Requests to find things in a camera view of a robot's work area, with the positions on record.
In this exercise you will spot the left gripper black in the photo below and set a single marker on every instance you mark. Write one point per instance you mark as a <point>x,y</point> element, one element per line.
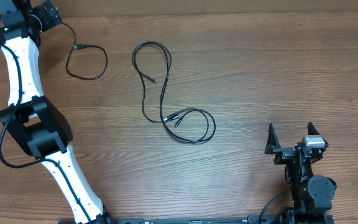
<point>47,20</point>

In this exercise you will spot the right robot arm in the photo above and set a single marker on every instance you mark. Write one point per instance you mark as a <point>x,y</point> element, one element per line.
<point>311,195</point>

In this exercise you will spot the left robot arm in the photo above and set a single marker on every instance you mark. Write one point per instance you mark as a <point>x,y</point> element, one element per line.
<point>36,125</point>

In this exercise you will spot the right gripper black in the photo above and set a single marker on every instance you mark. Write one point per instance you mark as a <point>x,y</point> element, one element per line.
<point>282,154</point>

